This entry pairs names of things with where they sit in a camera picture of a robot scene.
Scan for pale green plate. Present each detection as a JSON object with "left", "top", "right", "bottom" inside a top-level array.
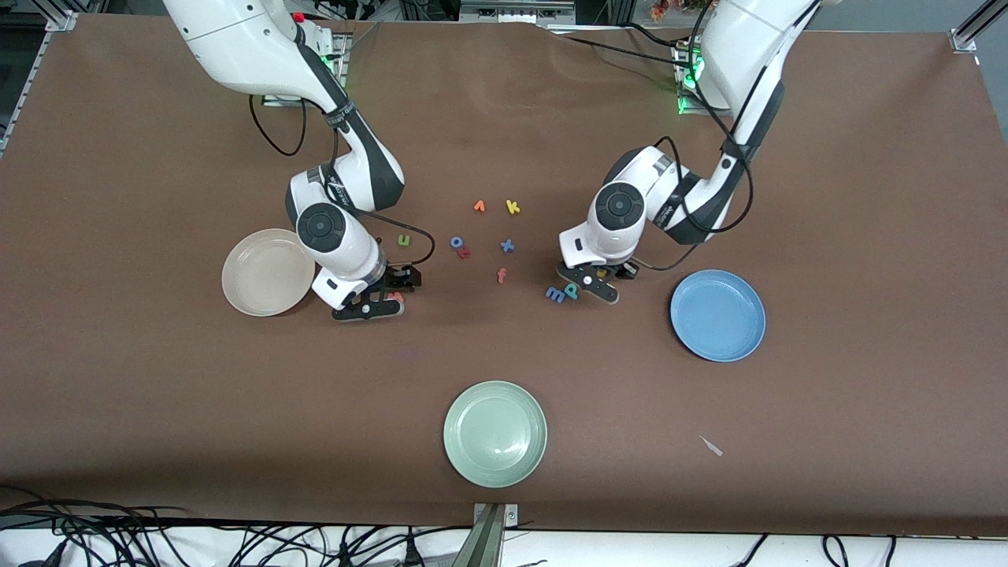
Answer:
[{"left": 443, "top": 381, "right": 548, "bottom": 489}]

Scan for grey equipment box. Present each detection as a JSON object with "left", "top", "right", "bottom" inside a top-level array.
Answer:
[{"left": 460, "top": 0, "right": 576, "bottom": 24}]

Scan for blue plate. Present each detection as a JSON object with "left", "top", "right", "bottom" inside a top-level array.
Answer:
[{"left": 670, "top": 269, "right": 766, "bottom": 363}]

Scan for black base power cable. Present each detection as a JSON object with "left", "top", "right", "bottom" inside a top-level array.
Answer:
[{"left": 543, "top": 24, "right": 699, "bottom": 72}]

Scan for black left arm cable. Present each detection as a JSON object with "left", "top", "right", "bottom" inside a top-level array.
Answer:
[{"left": 630, "top": 0, "right": 755, "bottom": 272}]

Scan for orange dried flowers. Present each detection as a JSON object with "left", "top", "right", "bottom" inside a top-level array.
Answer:
[{"left": 650, "top": 0, "right": 710, "bottom": 21}]

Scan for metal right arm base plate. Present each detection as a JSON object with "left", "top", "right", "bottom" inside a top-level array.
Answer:
[{"left": 262, "top": 31, "right": 348, "bottom": 108}]

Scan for aluminium frame profile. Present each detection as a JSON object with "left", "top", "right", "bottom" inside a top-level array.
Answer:
[
  {"left": 949, "top": 0, "right": 1008, "bottom": 54},
  {"left": 0, "top": 11, "right": 80, "bottom": 155}
]

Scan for brown table cover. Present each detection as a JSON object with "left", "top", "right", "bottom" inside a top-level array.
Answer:
[{"left": 0, "top": 14, "right": 1008, "bottom": 538}]

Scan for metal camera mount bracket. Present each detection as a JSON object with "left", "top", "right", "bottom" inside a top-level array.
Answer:
[{"left": 451, "top": 502, "right": 521, "bottom": 567}]

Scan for beige brown plate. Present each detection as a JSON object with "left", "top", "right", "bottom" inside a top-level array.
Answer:
[{"left": 222, "top": 228, "right": 316, "bottom": 317}]

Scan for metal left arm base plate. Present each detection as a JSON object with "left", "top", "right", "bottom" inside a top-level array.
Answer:
[{"left": 676, "top": 39, "right": 735, "bottom": 118}]

